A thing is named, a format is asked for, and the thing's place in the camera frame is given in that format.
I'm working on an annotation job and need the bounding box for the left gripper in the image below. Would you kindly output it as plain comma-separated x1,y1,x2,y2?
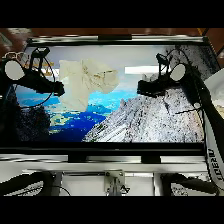
48,80,66,98

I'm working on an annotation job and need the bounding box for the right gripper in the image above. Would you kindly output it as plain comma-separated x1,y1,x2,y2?
136,78,170,99

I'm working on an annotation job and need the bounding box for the cream shirt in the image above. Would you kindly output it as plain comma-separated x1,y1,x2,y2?
58,58,120,113

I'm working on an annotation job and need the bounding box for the white garment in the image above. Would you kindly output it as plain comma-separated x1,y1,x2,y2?
203,68,224,108

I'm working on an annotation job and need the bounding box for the black cable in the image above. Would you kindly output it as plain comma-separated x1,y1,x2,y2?
16,59,57,110
42,184,72,197

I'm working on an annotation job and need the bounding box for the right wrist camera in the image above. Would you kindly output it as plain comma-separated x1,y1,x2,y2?
155,52,175,82

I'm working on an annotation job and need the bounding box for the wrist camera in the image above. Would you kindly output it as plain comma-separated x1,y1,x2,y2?
155,52,175,82
29,46,52,74

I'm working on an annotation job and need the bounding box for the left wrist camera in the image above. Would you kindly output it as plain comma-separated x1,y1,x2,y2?
29,46,52,74

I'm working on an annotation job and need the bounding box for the silver frame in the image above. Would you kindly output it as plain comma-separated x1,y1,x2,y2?
0,34,224,197

